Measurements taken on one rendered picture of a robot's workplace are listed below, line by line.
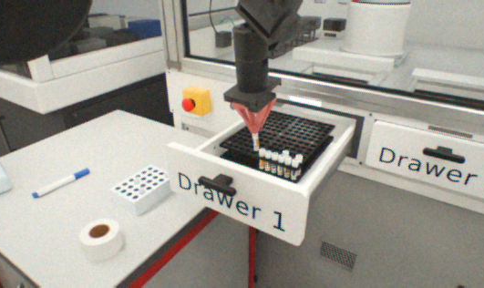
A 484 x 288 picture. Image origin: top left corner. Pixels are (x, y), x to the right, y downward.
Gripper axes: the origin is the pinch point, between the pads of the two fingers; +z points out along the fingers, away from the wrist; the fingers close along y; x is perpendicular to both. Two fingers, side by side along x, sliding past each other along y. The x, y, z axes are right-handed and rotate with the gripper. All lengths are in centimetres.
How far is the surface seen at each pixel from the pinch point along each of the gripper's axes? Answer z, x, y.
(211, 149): 7.1, 10.1, -2.5
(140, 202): 13.8, 18.1, -18.3
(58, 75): 5, 79, 3
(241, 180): 2.1, -4.5, -12.0
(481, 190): 13.7, -40.9, 19.6
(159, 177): 14.1, 20.6, -10.2
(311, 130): 7.0, -5.9, 13.8
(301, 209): 3.1, -15.6, -11.9
